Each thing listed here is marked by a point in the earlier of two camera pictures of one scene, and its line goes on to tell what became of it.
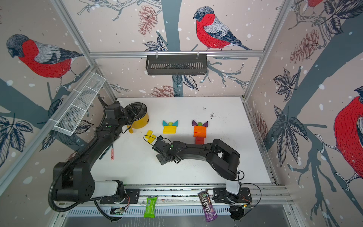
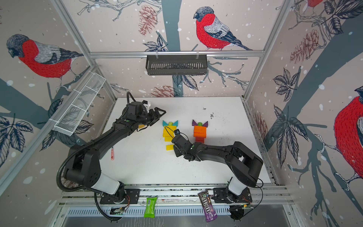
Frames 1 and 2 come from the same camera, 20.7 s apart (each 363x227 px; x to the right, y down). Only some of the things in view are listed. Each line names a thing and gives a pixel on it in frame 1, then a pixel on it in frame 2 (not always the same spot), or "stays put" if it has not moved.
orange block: [199, 129] stays put
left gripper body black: [125, 119] -> [151, 116]
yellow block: [169, 127] stays put
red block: [199, 139] stays put
